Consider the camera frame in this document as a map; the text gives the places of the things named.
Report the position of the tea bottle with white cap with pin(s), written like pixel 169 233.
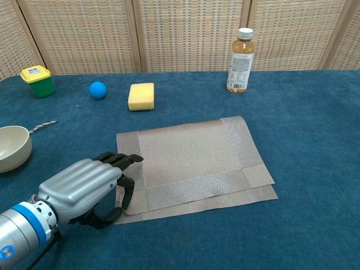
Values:
pixel 240 67

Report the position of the green container with yellow lid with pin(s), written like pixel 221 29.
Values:
pixel 38 81

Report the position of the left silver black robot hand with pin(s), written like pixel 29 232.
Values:
pixel 78 185

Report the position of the brown woven placemat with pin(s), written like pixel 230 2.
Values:
pixel 191 157

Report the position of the blue carpet table cover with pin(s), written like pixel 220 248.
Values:
pixel 295 140

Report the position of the woven bamboo folding screen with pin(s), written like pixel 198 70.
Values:
pixel 182 33

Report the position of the yellow sponge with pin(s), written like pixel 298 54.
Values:
pixel 141 95

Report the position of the white bowl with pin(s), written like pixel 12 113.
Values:
pixel 12 149

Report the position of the blue ball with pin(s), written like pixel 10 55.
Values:
pixel 98 90

